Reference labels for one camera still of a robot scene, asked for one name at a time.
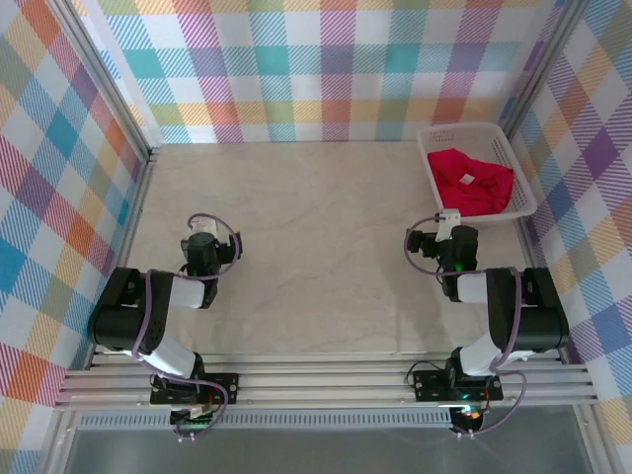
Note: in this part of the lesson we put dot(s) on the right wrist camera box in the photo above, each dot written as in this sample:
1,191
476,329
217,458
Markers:
448,219

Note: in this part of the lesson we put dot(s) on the controller board green connector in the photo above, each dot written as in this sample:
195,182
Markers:
195,417

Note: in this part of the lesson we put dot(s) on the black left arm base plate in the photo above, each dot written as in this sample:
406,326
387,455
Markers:
227,390

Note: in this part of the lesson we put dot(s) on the white plastic basket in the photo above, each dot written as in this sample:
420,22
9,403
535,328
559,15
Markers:
513,158

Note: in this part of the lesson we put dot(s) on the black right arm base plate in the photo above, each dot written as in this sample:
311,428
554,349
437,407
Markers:
429,387

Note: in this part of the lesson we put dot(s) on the aluminium frame post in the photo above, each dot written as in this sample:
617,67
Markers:
538,69
106,84

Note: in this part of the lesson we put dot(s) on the aluminium mounting rail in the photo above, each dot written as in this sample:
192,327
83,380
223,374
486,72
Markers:
321,387

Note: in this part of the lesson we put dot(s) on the controller board orange connector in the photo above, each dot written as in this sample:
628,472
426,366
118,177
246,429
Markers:
469,417

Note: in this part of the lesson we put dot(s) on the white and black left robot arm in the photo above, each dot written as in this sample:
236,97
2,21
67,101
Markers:
118,316

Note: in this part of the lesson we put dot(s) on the red t-shirt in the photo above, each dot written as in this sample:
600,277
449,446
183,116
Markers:
469,195

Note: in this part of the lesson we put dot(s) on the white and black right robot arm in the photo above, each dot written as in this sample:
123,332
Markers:
533,316

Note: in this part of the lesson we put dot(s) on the aluminium side rail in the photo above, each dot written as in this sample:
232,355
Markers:
133,217
532,247

